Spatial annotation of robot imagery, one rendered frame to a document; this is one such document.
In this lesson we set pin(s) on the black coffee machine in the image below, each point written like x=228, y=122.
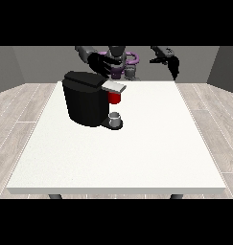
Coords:
x=84, y=102

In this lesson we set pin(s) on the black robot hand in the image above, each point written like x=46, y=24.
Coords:
x=174, y=65
x=100, y=63

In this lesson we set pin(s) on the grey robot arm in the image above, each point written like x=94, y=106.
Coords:
x=83, y=52
x=162, y=52

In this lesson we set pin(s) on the small grey cup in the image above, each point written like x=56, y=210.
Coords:
x=115, y=119

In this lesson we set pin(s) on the grey trunk with purple rings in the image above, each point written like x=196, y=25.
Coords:
x=124, y=62

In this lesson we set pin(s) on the red pod holder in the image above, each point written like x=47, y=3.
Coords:
x=113, y=97

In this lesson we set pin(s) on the pale grey machine lid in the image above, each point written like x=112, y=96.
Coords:
x=114, y=85

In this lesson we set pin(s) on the dark table leg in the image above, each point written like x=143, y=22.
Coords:
x=55, y=196
x=176, y=196

